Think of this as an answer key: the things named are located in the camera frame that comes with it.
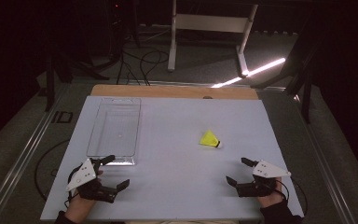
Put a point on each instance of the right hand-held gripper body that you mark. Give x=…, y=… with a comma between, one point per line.
x=268, y=170

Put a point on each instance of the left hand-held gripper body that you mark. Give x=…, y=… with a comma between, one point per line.
x=84, y=174

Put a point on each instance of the clear plastic container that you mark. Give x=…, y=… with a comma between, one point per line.
x=115, y=127

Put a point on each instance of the yellow shuttlecock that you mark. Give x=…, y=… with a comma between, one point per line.
x=209, y=139

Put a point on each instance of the person's right hand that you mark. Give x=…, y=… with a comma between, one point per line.
x=273, y=197

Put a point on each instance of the person's left hand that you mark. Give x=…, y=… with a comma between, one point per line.
x=78, y=208

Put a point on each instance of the black metal stand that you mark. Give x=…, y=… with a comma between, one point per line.
x=51, y=84
x=304, y=77

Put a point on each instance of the dark equipment rack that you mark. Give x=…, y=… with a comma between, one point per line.
x=121, y=21

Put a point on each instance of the white metal table frame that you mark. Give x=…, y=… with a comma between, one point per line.
x=209, y=23

